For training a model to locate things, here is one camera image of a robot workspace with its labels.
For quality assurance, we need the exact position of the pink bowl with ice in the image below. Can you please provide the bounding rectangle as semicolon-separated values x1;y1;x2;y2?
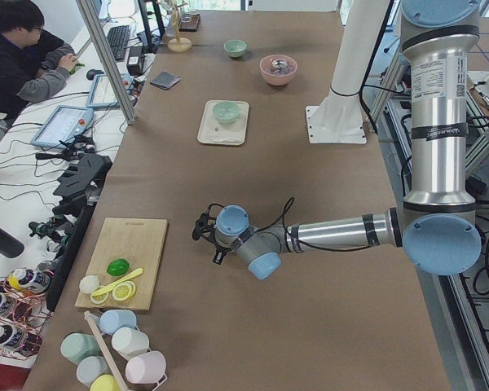
259;55;298;86

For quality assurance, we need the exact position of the beige rabbit tray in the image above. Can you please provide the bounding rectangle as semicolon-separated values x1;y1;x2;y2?
196;100;250;147

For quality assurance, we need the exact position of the seated person in black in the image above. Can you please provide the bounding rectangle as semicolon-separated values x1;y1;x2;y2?
0;1;77;121

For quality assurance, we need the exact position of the black keyboard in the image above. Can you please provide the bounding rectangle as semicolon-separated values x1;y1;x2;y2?
107;25;130;62

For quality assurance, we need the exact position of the yellow cup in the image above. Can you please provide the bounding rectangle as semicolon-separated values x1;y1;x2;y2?
90;374;121;391

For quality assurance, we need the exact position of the pink cup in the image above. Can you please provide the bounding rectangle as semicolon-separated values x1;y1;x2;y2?
125;350;167;384

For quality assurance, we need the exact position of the grey folded cloth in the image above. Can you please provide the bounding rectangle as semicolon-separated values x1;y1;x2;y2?
150;71;181;90

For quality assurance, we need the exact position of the teach pendant tablet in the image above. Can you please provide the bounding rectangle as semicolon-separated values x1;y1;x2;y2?
86;74;119;110
30;105;94;149

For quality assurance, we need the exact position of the green cup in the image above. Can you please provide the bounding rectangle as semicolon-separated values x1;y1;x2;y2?
60;332;100;365

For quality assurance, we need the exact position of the aluminium frame post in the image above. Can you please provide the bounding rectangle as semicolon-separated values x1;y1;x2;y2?
76;0;136;125

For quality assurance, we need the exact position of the yellow plastic knife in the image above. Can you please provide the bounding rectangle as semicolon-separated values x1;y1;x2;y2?
91;267;144;296

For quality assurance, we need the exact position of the metal ice scoop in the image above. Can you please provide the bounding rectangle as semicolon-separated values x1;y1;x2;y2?
271;59;289;73

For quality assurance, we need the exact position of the wooden cutting board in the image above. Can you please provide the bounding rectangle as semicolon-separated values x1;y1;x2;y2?
75;217;168;311

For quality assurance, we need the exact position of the wooden cup tree stand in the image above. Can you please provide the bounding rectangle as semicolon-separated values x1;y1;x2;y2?
158;0;192;53

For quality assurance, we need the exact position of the lemon slice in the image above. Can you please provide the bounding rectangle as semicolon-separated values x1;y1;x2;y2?
90;292;109;305
112;280;136;301

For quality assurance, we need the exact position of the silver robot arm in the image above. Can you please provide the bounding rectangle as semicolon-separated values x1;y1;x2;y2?
209;1;482;279

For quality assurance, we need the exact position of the white garlic bulb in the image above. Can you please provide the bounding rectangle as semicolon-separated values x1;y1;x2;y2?
79;275;100;295

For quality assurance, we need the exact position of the green bowl near arm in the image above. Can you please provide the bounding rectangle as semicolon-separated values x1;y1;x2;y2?
223;39;248;59

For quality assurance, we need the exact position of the blue cup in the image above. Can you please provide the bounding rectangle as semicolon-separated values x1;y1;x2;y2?
99;310;137;335

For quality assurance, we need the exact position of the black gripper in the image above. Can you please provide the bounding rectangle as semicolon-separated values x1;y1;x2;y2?
213;241;231;265

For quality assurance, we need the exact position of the green lime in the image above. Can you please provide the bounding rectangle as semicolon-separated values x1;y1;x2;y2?
107;258;130;276

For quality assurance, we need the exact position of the white cup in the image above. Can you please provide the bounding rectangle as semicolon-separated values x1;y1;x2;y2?
111;327;150;360

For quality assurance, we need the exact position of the green bowl on tray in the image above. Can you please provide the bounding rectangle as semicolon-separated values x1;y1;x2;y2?
212;101;240;125

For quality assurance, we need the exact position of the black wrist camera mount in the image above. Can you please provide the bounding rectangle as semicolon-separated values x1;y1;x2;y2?
192;212;216;243

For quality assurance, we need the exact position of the grey cup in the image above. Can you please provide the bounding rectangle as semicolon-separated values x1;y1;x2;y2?
76;356;110;387

